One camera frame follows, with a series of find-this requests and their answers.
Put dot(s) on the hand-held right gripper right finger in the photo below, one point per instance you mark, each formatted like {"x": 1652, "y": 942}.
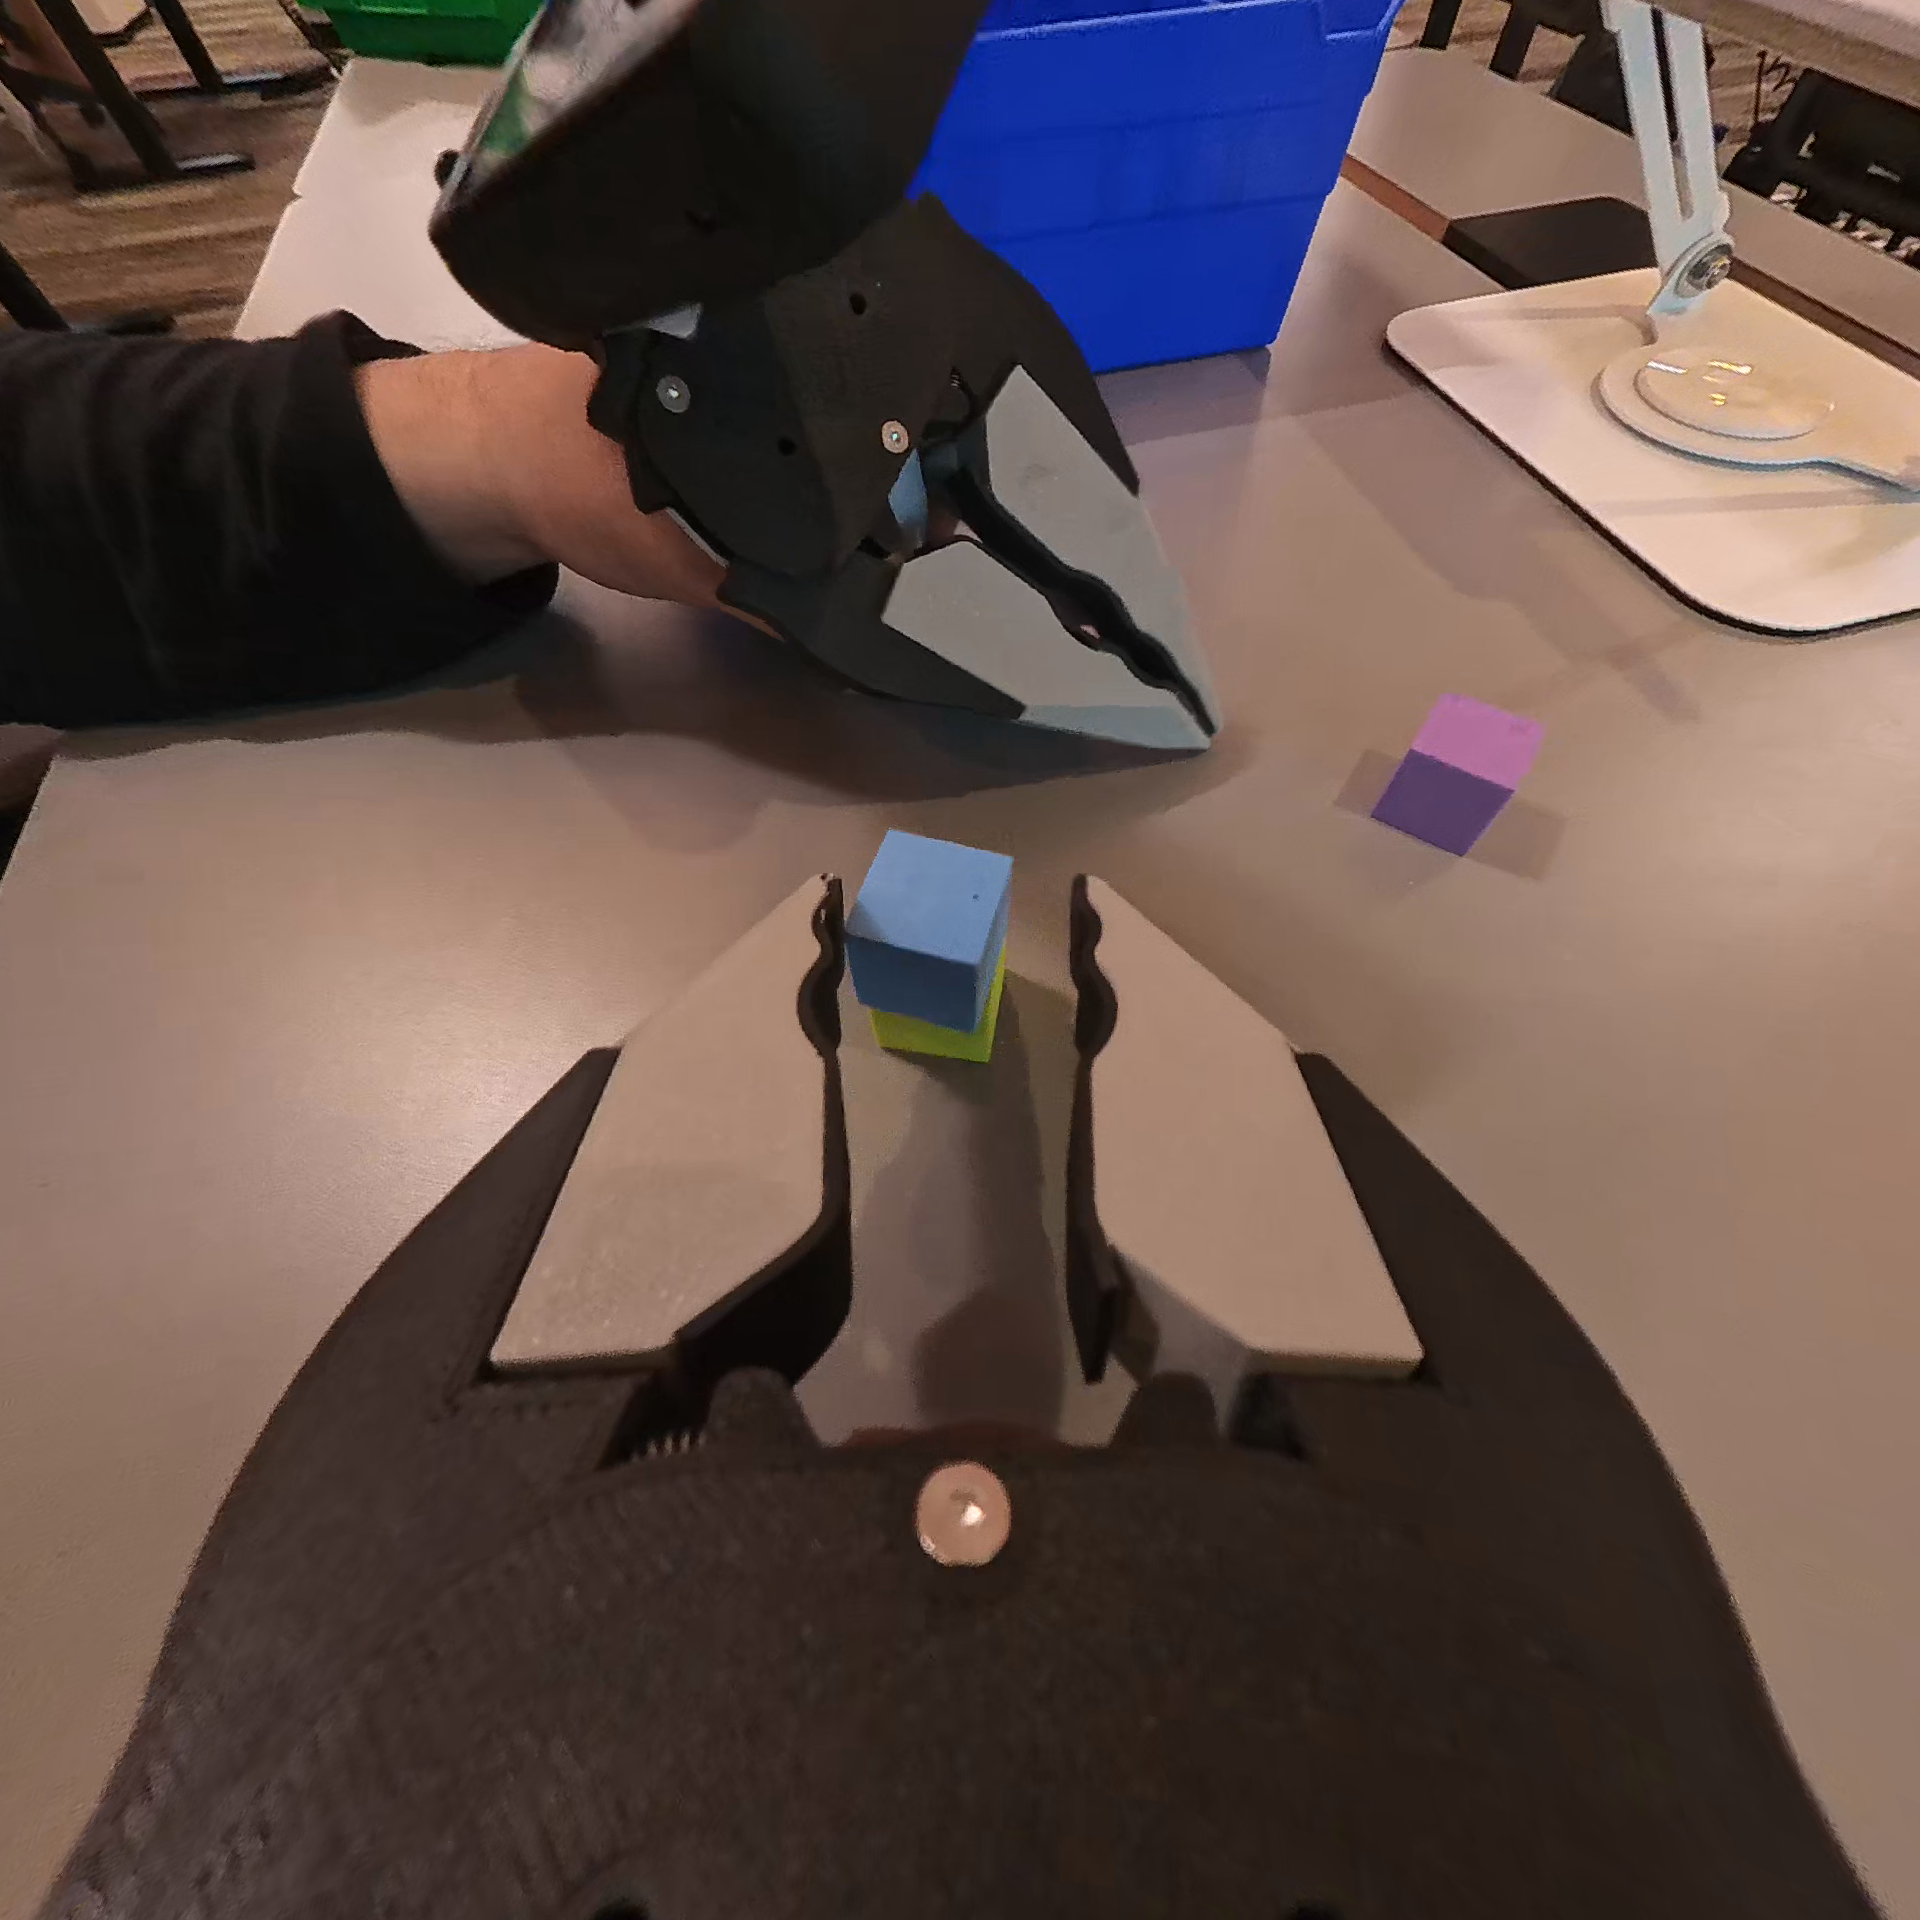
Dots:
{"x": 1230, "y": 1184}

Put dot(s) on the black desk frame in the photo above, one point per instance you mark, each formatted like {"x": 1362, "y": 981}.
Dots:
{"x": 121, "y": 89}

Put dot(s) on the person's left hand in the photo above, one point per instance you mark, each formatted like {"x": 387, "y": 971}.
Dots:
{"x": 510, "y": 451}

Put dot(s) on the yellow foam cube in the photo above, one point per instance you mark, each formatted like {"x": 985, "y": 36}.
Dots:
{"x": 939, "y": 1042}

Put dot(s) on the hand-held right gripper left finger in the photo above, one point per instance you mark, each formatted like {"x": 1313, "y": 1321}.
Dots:
{"x": 692, "y": 1171}

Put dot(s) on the blue foam cube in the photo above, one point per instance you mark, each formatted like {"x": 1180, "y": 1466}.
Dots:
{"x": 932, "y": 931}

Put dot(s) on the person's left forearm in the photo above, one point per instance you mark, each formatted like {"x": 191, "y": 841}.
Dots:
{"x": 181, "y": 523}

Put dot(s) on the green storage bin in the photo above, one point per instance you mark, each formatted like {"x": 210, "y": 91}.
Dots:
{"x": 405, "y": 28}

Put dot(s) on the large blue storage bin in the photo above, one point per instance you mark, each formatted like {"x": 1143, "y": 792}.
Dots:
{"x": 1172, "y": 180}

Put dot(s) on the purple foam cube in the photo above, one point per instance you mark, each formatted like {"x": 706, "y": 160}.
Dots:
{"x": 1449, "y": 780}

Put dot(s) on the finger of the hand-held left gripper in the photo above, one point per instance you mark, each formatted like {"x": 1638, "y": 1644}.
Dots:
{"x": 1005, "y": 645}
{"x": 1079, "y": 494}

